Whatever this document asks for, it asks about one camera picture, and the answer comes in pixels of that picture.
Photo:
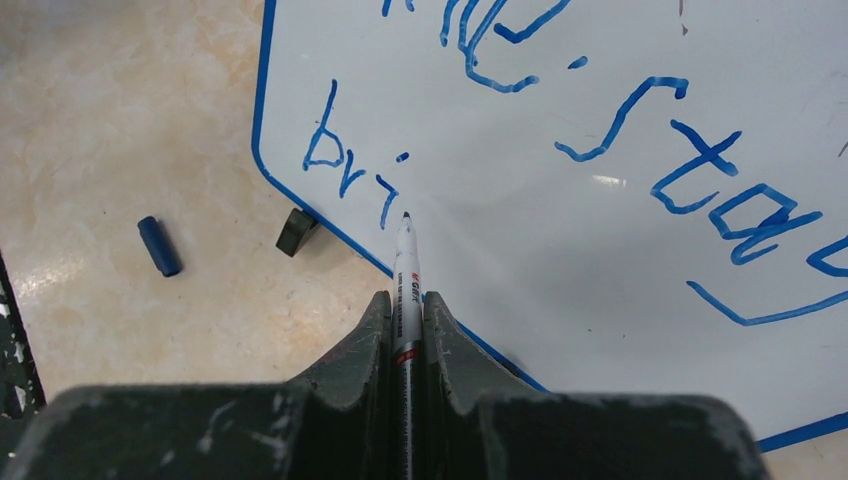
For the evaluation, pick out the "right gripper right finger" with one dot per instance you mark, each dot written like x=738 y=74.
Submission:
x=463 y=385

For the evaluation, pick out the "white whiteboard marker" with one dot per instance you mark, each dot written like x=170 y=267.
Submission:
x=407 y=332

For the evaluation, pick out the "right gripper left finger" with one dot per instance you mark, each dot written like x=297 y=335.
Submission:
x=342 y=424

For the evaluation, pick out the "dark blue marker cap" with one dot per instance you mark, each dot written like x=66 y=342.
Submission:
x=159 y=246

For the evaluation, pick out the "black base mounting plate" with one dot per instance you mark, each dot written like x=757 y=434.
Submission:
x=22 y=393

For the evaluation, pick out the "blue framed whiteboard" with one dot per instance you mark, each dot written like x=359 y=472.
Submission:
x=618 y=196

